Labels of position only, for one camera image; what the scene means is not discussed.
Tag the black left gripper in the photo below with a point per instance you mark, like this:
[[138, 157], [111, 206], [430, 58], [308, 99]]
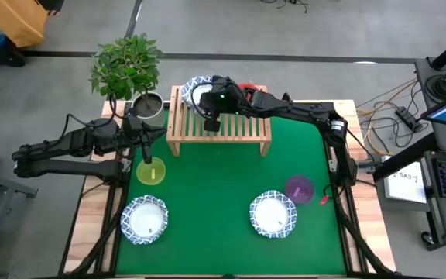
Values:
[[138, 131]]

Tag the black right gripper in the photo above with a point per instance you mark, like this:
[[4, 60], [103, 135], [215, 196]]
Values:
[[225, 102]]

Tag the orange translucent plastic bowl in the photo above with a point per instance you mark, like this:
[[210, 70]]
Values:
[[246, 86]]

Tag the blue patterned paper bowl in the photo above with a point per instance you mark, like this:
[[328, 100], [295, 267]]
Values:
[[187, 90], [145, 221], [272, 214]]

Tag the yellow translucent plastic bowl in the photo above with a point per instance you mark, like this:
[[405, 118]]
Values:
[[157, 176]]

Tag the purple translucent plastic bowl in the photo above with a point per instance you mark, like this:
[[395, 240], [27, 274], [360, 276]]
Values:
[[302, 191]]

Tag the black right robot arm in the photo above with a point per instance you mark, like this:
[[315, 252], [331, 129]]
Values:
[[304, 110]]

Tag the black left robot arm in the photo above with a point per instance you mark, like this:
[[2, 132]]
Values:
[[60, 141]]

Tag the slatted wooden shelf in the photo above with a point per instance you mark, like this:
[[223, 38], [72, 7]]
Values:
[[242, 133]]

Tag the white plant pot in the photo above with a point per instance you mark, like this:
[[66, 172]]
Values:
[[156, 122]]

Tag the black clamp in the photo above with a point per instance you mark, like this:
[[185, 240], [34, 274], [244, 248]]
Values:
[[285, 96]]

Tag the green leafy plant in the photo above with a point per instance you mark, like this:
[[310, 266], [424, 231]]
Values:
[[126, 66]]

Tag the green table mat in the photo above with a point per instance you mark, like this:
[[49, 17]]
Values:
[[215, 186]]

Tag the black power strip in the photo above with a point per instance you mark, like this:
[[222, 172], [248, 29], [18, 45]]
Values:
[[407, 118]]

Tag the orange-yellow box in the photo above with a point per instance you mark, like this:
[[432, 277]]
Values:
[[14, 19]]

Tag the white labelled box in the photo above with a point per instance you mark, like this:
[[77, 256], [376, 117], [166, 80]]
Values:
[[405, 186]]

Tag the black aluminium table frame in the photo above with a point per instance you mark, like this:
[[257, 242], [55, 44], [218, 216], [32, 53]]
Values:
[[345, 248]]

